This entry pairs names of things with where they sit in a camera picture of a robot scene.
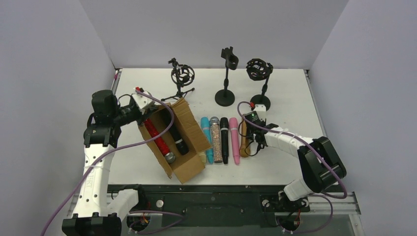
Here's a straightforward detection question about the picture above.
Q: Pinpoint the pink microphone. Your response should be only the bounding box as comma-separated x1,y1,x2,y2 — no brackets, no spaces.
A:
229,117,240,165

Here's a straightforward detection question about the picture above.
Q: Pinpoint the gold microphone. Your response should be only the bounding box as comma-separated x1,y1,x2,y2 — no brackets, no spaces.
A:
239,119,250,158

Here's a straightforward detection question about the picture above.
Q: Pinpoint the black microphone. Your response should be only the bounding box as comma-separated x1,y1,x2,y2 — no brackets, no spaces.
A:
169,123,189,155
220,117,229,164

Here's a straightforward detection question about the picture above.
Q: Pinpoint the silver glitter microphone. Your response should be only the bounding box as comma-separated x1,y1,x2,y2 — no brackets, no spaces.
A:
209,117,223,164

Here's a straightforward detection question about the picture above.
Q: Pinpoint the black clip microphone stand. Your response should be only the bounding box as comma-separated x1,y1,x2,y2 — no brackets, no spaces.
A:
215,46,239,107

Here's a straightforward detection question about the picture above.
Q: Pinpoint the blue microphone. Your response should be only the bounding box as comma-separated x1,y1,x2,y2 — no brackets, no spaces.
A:
200,117,214,165

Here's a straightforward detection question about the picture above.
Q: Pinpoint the black round-base shock-mount stand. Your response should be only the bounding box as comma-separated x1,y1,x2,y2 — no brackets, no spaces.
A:
246,58,274,112

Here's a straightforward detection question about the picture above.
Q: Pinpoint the red glitter microphone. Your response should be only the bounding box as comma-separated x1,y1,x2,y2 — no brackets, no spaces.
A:
144,118,176,164

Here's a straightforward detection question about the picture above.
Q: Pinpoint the brown cardboard box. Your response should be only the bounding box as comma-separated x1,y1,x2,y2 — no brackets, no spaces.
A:
147,98,211,184

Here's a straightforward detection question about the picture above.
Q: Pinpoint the black tripod shock-mount stand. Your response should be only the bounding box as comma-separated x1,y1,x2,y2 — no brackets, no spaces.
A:
161,58,195,101

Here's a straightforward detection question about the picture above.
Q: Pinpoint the cream microphone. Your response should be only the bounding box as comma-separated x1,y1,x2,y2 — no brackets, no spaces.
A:
199,152,207,164

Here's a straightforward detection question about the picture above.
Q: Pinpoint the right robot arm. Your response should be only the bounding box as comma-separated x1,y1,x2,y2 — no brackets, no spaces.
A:
242,111,347,202

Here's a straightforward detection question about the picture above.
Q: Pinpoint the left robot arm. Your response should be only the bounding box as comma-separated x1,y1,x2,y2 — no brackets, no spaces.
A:
61,89,154,236

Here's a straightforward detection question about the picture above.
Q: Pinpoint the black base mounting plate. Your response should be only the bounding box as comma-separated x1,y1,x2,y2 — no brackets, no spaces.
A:
115,184,311,228

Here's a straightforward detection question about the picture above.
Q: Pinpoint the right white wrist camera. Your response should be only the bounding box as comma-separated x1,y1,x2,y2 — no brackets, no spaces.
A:
253,104,267,113

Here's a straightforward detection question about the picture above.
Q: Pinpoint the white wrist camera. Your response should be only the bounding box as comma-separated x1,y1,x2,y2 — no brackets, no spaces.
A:
253,104,267,113
132,87,155,115

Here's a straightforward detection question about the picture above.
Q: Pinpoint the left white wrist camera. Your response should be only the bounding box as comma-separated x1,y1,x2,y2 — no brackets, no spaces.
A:
132,87,155,115

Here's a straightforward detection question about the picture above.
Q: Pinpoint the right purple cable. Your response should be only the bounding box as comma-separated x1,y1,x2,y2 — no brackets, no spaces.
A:
237,101,349,235

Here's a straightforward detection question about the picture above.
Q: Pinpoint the purple cable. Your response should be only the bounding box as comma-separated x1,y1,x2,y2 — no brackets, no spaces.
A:
237,101,349,235
40,89,185,236

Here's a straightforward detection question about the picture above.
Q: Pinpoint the aluminium frame rail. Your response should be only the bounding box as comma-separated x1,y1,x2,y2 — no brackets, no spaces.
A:
66,192,361,216

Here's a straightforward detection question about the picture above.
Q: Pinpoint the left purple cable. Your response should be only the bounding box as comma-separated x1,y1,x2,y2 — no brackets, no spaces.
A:
40,89,185,236

